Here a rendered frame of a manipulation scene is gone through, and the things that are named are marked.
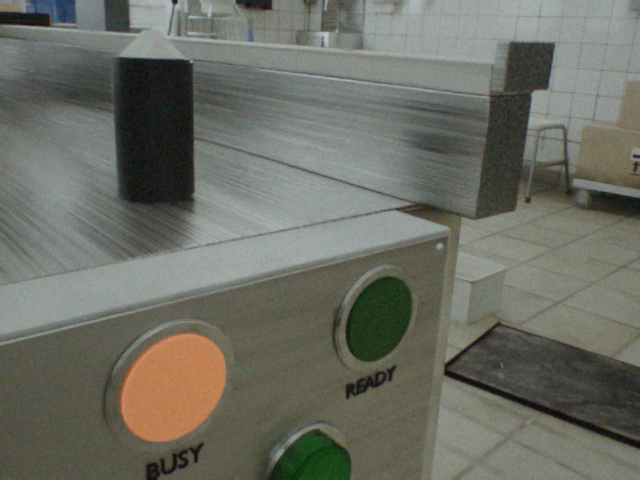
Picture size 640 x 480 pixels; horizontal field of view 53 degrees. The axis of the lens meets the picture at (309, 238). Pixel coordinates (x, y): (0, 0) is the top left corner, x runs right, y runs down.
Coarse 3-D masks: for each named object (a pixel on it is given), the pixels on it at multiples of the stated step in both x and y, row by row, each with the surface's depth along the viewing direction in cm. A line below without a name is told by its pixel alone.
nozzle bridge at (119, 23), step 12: (84, 0) 100; (96, 0) 96; (108, 0) 95; (120, 0) 96; (84, 12) 101; (96, 12) 97; (108, 12) 95; (120, 12) 96; (84, 24) 102; (96, 24) 98; (108, 24) 96; (120, 24) 97
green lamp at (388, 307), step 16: (368, 288) 22; (384, 288) 22; (400, 288) 23; (368, 304) 22; (384, 304) 23; (400, 304) 23; (352, 320) 22; (368, 320) 22; (384, 320) 23; (400, 320) 23; (352, 336) 22; (368, 336) 23; (384, 336) 23; (400, 336) 24; (352, 352) 22; (368, 352) 23; (384, 352) 23
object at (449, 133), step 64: (0, 64) 74; (64, 64) 58; (256, 64) 35; (320, 64) 31; (384, 64) 28; (448, 64) 25; (512, 64) 23; (256, 128) 36; (320, 128) 32; (384, 128) 28; (448, 128) 26; (512, 128) 25; (384, 192) 29; (448, 192) 26; (512, 192) 26
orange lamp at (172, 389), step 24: (192, 336) 18; (144, 360) 17; (168, 360) 18; (192, 360) 18; (216, 360) 19; (144, 384) 17; (168, 384) 18; (192, 384) 18; (216, 384) 19; (144, 408) 17; (168, 408) 18; (192, 408) 18; (144, 432) 18; (168, 432) 18
